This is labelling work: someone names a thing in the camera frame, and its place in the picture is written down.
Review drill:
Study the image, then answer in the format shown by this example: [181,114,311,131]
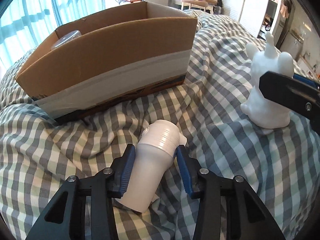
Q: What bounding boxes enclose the white sliding wardrobe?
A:
[222,0,268,37]

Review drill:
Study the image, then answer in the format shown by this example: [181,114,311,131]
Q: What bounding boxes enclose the teal window curtains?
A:
[1,0,105,76]

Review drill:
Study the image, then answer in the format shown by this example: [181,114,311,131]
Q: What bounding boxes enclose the white dressing table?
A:
[171,0,218,15]

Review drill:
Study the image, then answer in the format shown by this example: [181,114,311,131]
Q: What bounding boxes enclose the brown cardboard box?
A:
[16,2,197,123]

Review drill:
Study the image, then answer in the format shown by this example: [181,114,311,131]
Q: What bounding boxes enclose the checkered bed duvet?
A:
[1,10,319,239]

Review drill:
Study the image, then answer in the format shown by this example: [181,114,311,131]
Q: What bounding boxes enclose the white bear figurine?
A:
[240,31,295,129]

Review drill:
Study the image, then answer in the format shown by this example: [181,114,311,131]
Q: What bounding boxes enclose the clear lidded jar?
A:
[51,30,82,50]

